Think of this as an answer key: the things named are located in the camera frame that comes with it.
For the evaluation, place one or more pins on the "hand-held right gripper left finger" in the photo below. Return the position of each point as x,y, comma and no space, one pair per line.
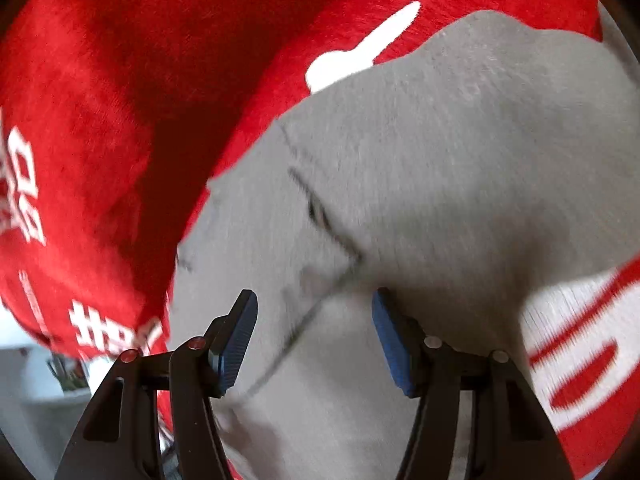
236,345

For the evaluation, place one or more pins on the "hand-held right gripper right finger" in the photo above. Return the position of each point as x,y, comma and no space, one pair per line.
391,345

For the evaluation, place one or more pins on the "grey small garment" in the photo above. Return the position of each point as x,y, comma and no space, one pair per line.
425,160

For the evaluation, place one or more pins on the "red printed blanket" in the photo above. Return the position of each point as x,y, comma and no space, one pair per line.
100,85

